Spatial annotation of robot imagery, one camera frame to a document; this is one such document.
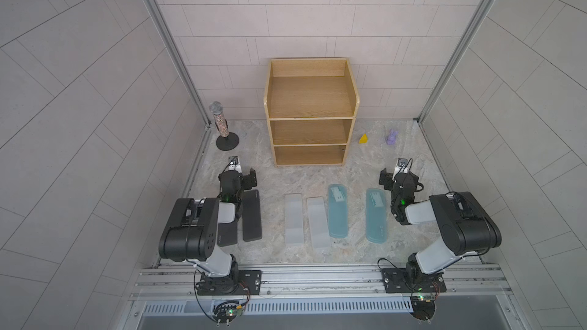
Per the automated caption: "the small purple toy figure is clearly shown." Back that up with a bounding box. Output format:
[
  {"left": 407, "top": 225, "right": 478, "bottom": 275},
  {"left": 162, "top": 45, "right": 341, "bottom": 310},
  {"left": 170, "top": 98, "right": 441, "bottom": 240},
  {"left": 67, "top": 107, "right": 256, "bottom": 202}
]
[{"left": 386, "top": 130, "right": 398, "bottom": 145}]

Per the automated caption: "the aluminium mounting rail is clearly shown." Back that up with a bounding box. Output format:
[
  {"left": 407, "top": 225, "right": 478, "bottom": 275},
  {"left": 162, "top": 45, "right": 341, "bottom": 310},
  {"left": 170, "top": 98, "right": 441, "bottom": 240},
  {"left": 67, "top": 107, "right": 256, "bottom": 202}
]
[{"left": 128, "top": 263, "right": 513, "bottom": 300}]

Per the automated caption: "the left black pencil case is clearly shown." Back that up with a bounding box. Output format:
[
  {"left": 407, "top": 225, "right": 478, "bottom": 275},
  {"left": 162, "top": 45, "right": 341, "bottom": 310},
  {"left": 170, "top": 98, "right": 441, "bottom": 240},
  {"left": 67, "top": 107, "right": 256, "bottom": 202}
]
[{"left": 217, "top": 221, "right": 238, "bottom": 247}]

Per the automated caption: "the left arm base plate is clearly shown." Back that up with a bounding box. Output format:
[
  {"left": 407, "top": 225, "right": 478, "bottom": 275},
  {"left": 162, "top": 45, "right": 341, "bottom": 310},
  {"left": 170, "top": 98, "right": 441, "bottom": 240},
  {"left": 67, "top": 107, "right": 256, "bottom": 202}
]
[{"left": 195, "top": 270, "right": 262, "bottom": 296}]

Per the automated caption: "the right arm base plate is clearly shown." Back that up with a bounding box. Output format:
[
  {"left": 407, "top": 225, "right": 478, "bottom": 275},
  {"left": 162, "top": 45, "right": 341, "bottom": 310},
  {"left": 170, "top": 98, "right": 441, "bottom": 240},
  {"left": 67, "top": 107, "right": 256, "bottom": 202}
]
[{"left": 380, "top": 267, "right": 446, "bottom": 295}]

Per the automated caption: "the frosted white pencil case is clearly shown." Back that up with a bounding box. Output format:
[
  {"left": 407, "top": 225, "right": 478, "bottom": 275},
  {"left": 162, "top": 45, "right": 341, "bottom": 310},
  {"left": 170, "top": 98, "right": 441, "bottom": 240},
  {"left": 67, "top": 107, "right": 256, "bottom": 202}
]
[
  {"left": 307, "top": 197, "right": 331, "bottom": 250},
  {"left": 285, "top": 194, "right": 304, "bottom": 246}
]

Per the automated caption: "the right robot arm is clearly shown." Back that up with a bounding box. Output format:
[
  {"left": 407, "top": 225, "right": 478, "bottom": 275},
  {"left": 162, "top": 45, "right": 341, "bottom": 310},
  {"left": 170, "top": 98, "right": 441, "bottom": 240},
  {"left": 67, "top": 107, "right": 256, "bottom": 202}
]
[{"left": 379, "top": 169, "right": 502, "bottom": 286}]

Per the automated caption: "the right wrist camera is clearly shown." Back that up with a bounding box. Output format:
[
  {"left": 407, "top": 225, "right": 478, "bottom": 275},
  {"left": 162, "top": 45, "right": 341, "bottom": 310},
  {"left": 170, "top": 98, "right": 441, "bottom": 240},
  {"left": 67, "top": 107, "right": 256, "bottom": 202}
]
[{"left": 394, "top": 158, "right": 410, "bottom": 172}]

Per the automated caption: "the right black pencil case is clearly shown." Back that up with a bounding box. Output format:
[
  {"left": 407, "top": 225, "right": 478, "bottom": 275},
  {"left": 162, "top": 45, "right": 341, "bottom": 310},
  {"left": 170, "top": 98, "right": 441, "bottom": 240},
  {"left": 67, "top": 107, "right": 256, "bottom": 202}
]
[{"left": 242, "top": 189, "right": 262, "bottom": 242}]

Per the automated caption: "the black pencil case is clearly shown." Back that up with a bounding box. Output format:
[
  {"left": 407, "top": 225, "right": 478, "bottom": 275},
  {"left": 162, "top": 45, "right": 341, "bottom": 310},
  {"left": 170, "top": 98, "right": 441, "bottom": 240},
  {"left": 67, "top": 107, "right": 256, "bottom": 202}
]
[
  {"left": 217, "top": 221, "right": 238, "bottom": 247},
  {"left": 242, "top": 189, "right": 262, "bottom": 242}
]

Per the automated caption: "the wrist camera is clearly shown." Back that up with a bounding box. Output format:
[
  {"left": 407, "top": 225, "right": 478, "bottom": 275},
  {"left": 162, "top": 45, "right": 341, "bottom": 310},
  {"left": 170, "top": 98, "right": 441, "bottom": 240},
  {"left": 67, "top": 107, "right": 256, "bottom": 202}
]
[
  {"left": 394, "top": 158, "right": 410, "bottom": 172},
  {"left": 227, "top": 156, "right": 242, "bottom": 172}
]

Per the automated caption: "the left circuit board connector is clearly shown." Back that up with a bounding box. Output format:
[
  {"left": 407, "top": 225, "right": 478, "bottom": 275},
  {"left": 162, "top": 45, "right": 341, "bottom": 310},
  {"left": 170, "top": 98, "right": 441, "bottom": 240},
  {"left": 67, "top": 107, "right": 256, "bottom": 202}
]
[{"left": 212, "top": 300, "right": 244, "bottom": 326}]

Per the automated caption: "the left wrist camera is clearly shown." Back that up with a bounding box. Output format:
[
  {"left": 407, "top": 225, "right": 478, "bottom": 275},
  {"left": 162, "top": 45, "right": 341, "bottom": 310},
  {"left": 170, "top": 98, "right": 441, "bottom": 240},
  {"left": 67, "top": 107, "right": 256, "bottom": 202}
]
[{"left": 227, "top": 156, "right": 242, "bottom": 172}]

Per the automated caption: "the teal pencil case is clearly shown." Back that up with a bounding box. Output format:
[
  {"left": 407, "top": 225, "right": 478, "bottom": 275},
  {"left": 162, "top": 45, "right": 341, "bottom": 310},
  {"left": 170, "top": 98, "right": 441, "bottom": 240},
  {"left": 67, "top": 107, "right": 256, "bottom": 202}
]
[
  {"left": 327, "top": 184, "right": 349, "bottom": 238},
  {"left": 365, "top": 189, "right": 388, "bottom": 244}
]

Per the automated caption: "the glass grinder on black base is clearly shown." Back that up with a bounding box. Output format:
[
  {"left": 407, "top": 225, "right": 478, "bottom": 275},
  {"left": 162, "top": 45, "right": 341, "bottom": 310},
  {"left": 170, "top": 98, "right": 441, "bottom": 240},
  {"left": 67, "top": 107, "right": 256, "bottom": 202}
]
[{"left": 209, "top": 102, "right": 239, "bottom": 151}]

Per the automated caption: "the wooden three-tier shelf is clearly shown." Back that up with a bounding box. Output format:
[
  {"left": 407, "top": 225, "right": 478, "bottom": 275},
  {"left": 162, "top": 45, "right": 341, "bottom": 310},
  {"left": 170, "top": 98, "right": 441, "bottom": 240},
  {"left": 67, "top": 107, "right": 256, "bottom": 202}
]
[{"left": 264, "top": 58, "right": 360, "bottom": 166}]

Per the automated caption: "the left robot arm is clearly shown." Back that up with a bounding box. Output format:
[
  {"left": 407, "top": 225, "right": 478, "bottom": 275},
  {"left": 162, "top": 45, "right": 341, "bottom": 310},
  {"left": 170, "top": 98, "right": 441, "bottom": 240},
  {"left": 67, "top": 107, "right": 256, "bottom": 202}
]
[{"left": 158, "top": 169, "right": 263, "bottom": 280}]

